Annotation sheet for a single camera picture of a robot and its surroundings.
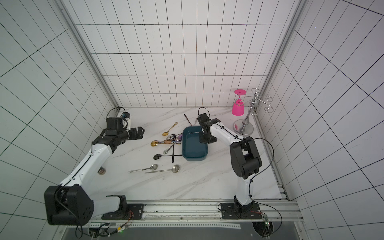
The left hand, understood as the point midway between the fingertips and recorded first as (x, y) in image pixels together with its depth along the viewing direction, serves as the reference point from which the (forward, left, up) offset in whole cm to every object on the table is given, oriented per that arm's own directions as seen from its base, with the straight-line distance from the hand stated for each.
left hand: (135, 133), depth 85 cm
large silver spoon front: (-16, -23, -14) cm, 31 cm away
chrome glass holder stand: (+15, -71, -14) cm, 74 cm away
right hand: (+2, -38, -11) cm, 40 cm away
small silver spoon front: (-15, -10, -14) cm, 23 cm away
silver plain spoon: (+8, -18, -16) cm, 25 cm away
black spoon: (-7, -11, -16) cm, 21 cm away
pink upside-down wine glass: (+21, -63, +1) cm, 67 cm away
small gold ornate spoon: (+11, -14, -16) cm, 24 cm away
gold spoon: (+3, -7, -16) cm, 18 cm away
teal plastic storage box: (-2, -33, -15) cm, 37 cm away
